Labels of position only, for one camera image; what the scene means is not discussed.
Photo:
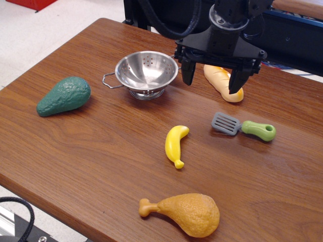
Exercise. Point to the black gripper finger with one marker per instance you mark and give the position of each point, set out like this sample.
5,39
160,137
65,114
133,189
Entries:
188,70
237,80

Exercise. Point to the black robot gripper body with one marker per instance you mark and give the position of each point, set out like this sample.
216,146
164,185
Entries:
223,48

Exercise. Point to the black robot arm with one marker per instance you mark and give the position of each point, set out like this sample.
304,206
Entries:
235,15

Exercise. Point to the small steel colander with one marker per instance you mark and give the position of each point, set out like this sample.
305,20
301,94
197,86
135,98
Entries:
145,74

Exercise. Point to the yellow plastic toy banana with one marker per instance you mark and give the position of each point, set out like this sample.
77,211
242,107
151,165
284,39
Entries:
173,144

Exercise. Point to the plastic toy bread loaf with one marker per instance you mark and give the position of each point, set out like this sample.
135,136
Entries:
219,78

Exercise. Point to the grey green toy spatula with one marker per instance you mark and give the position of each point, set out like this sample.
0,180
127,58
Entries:
231,126

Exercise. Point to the green plastic toy avocado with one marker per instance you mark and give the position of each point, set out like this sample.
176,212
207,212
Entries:
68,94

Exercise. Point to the orange toy chicken drumstick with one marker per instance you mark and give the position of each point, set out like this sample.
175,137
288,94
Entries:
196,214

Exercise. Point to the red box on floor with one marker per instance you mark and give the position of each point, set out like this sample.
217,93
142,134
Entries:
37,5

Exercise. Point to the aluminium rail with screw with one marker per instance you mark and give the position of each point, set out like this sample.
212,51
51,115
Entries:
15,219

